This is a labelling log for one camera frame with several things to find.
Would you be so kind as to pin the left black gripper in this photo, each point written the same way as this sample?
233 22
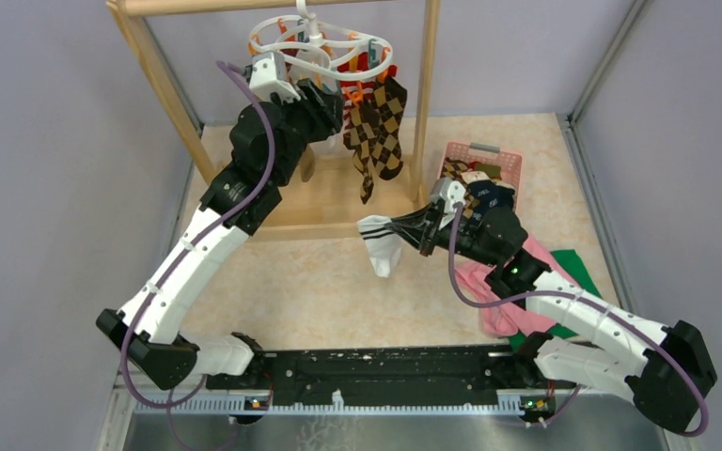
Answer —
323 109

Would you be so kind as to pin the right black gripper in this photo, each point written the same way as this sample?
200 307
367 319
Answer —
421 228

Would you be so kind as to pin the white sock black stripes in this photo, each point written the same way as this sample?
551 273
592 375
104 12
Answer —
384 246

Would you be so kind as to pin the red white striped sock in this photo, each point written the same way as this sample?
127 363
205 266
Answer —
362 91

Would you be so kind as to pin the brown argyle sock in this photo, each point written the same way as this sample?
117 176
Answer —
360 139
389 100

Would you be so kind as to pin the white round clip hanger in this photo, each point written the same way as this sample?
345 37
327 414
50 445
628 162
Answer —
327 50

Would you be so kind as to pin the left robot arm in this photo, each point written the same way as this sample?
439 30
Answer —
268 141

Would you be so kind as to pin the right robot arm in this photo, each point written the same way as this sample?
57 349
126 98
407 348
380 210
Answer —
665 371

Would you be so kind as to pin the brown argyle socks in basket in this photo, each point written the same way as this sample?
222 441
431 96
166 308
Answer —
454 169

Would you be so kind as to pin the tan hanging sock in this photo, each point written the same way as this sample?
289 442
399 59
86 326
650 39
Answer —
307 164

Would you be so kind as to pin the navy sock in basket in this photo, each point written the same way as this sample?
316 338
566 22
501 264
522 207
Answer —
489 195

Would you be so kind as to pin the pink laundry basket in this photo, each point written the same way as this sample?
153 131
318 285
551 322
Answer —
502 166

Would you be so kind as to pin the pink cloth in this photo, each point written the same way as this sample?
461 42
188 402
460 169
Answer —
470 276

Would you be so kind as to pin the green cloth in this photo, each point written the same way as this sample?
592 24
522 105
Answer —
571 266

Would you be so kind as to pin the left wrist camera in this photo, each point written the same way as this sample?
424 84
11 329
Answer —
268 78

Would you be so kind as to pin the wooden drying rack frame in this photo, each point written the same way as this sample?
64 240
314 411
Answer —
321 207

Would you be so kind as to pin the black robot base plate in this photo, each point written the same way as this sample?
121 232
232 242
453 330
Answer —
388 377

